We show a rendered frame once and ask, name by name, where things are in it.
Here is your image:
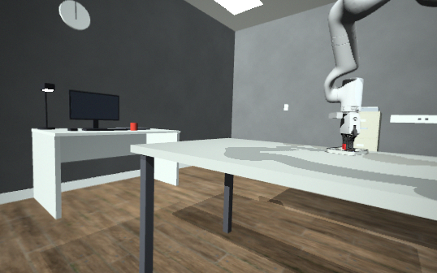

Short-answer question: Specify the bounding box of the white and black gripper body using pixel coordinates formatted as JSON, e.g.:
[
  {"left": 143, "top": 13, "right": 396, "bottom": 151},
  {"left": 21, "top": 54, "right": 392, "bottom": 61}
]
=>
[{"left": 340, "top": 113, "right": 361, "bottom": 135}]

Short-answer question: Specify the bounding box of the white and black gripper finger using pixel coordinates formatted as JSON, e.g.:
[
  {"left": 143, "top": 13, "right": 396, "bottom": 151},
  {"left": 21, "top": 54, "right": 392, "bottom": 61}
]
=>
[
  {"left": 341, "top": 133, "right": 348, "bottom": 144},
  {"left": 346, "top": 125, "right": 357, "bottom": 150}
]

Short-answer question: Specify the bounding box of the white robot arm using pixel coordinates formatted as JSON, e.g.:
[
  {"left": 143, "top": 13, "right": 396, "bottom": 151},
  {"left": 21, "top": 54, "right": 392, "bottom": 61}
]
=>
[{"left": 324, "top": 0, "right": 390, "bottom": 119}]

